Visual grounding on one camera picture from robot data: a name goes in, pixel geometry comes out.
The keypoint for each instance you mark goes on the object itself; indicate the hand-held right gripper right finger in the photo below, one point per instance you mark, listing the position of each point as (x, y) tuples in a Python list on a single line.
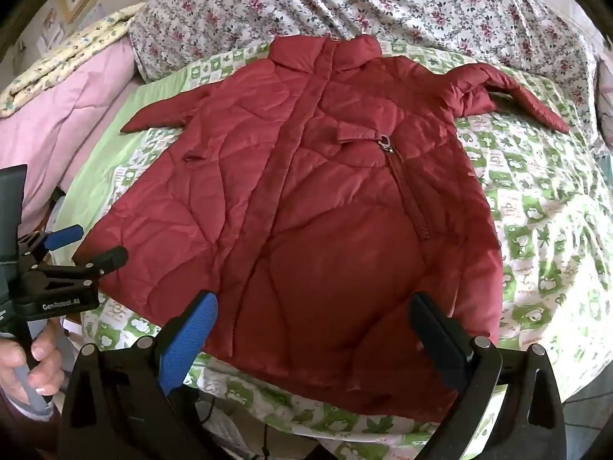
[(443, 345)]

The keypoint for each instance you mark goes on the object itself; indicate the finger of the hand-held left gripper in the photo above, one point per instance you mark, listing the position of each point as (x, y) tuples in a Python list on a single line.
[(64, 236), (98, 262)]

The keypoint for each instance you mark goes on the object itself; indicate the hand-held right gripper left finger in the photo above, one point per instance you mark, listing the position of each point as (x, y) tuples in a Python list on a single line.
[(184, 350)]

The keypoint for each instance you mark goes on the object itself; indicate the red quilted jacket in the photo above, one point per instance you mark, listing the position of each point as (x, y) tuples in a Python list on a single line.
[(306, 230)]

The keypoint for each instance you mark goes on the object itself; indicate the person's left hand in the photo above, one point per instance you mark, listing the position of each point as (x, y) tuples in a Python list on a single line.
[(45, 362)]

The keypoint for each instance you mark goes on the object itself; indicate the pink blanket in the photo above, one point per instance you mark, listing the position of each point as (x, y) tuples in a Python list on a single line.
[(62, 120)]

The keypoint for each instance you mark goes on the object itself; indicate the green checkered bedsheet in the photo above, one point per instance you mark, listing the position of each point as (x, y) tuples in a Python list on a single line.
[(531, 201)]

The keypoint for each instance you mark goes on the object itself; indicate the yellow floral blanket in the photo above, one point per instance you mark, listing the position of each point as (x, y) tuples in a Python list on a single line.
[(72, 52)]

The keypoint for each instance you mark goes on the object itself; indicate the floral quilt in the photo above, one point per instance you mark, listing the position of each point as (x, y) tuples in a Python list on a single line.
[(287, 0)]

